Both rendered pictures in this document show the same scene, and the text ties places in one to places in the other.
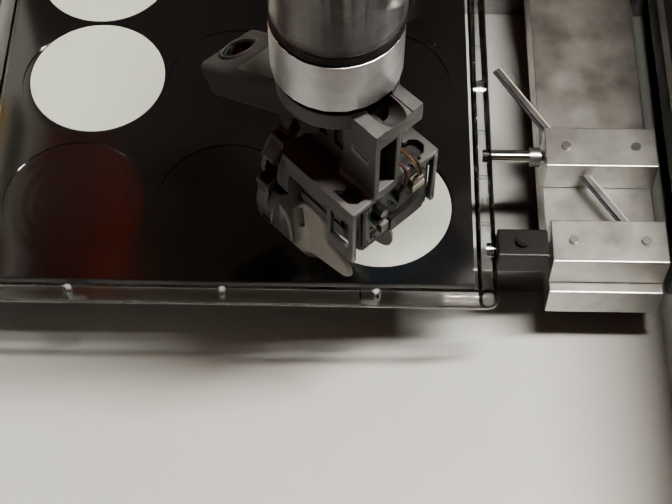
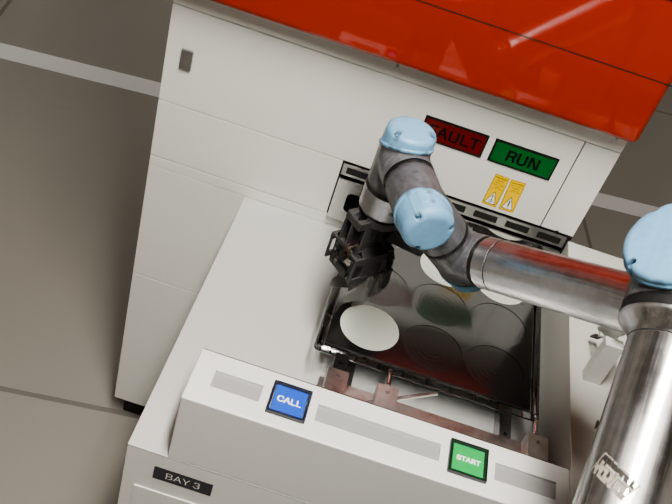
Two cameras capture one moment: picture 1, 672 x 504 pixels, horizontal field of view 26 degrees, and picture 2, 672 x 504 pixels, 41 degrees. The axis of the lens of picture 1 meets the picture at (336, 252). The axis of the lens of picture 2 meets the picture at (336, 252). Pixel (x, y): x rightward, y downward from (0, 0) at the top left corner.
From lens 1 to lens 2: 1.18 m
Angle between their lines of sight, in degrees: 56
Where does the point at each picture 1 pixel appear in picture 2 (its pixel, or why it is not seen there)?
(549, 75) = (435, 420)
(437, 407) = (285, 354)
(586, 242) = (335, 380)
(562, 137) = (392, 393)
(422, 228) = (356, 335)
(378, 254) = (346, 318)
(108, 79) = not seen: hidden behind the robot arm
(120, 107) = (430, 269)
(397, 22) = (377, 186)
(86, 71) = not seen: hidden behind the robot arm
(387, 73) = (367, 202)
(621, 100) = not seen: hidden behind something
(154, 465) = (285, 270)
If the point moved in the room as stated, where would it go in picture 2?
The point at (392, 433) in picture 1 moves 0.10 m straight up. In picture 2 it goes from (278, 337) to (291, 296)
